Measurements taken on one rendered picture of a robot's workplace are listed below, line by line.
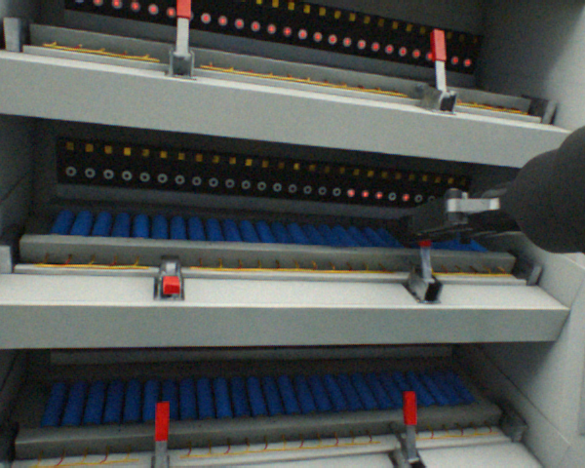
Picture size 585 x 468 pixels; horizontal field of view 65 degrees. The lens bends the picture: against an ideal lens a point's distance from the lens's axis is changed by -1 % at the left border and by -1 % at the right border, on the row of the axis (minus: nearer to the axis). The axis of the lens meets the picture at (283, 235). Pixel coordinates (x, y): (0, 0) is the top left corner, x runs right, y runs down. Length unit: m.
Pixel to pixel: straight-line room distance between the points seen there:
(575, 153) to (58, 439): 0.50
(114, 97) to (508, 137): 0.40
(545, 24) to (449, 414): 0.50
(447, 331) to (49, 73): 0.45
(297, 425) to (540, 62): 0.54
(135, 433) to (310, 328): 0.21
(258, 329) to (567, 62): 0.48
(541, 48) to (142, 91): 0.50
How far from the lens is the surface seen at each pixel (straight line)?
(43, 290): 0.46
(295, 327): 0.46
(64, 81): 0.44
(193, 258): 0.49
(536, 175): 0.36
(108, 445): 0.55
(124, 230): 0.52
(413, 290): 0.52
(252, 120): 0.44
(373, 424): 0.60
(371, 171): 0.63
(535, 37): 0.73
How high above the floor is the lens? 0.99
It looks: 3 degrees down
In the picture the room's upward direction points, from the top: 4 degrees clockwise
